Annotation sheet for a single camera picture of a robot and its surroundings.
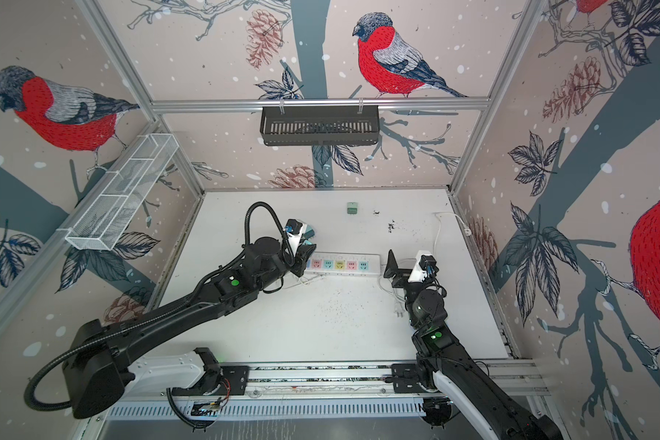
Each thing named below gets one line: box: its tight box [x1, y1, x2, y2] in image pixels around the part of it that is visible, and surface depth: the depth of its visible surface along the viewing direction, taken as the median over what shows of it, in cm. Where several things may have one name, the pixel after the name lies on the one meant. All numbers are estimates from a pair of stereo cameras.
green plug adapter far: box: [346, 201, 359, 216], surface depth 116 cm
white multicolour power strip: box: [305, 251, 382, 277], surface depth 95 cm
